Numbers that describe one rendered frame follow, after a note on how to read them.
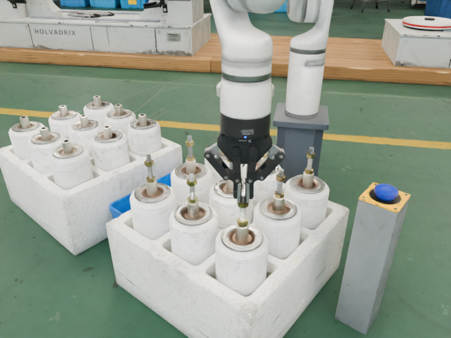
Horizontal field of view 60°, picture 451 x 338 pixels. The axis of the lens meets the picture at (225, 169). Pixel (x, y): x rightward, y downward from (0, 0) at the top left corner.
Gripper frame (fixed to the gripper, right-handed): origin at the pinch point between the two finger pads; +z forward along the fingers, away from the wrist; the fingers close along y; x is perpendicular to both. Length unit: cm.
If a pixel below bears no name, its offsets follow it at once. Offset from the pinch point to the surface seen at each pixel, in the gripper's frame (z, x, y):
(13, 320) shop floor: 35, 1, -49
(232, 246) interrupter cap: 9.9, -2.5, -1.7
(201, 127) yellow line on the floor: 36, 107, -17
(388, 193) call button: 2.3, 3.3, 25.2
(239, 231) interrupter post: 7.8, -0.9, -0.4
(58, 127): 12, 52, -54
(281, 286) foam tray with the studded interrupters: 18.1, -3.4, 7.2
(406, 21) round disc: 6, 202, 102
